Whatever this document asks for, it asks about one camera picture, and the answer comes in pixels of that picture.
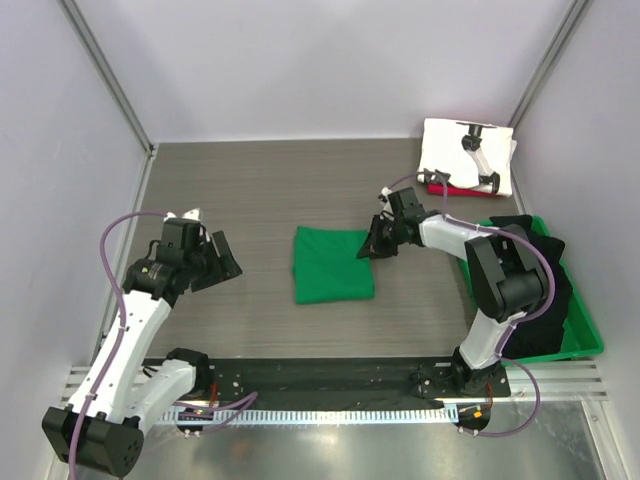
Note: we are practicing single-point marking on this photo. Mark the folded red t shirt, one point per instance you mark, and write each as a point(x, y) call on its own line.
point(438, 190)

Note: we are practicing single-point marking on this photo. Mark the folded white printed t shirt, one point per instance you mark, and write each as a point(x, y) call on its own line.
point(471, 156)

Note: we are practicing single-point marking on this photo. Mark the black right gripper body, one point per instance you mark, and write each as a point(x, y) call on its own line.
point(391, 236)

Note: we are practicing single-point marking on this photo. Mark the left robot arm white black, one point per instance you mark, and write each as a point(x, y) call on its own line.
point(103, 425)

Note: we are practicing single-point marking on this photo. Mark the aluminium corner post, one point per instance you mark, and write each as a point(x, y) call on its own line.
point(100, 62)
point(560, 40)

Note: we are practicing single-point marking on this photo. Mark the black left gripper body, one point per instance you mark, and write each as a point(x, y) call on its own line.
point(205, 268)

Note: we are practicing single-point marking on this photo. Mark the left aluminium corner post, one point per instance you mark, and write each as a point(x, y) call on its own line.
point(100, 62)

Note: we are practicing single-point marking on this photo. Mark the right aluminium corner post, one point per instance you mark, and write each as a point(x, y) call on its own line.
point(560, 40)

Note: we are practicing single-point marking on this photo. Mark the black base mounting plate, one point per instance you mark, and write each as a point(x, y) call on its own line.
point(341, 384)

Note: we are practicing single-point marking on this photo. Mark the aluminium frame rail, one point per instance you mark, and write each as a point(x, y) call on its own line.
point(572, 380)

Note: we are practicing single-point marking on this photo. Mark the green t shirt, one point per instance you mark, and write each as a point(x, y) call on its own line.
point(326, 269)

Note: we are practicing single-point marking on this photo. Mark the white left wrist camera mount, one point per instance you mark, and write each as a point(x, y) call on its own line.
point(194, 215)

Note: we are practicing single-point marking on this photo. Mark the black t shirt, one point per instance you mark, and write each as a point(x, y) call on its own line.
point(544, 335)

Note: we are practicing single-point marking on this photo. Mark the white slotted cable duct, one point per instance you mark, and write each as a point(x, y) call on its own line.
point(447, 414)

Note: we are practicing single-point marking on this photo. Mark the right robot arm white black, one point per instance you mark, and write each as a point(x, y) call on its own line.
point(510, 279)

